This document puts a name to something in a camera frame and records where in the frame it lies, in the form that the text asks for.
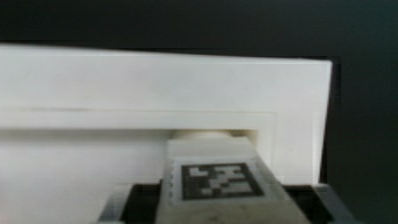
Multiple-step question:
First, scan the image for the white leg with marker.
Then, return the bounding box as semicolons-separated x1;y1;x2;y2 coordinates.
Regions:
155;130;311;224

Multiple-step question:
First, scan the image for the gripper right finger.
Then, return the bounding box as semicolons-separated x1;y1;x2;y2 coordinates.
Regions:
284;183;366;224

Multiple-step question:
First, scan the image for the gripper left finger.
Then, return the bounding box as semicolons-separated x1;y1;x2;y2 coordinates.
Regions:
94;183;160;224

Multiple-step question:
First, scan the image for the white square tabletop part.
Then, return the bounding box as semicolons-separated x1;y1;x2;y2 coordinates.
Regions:
0;44;332;224

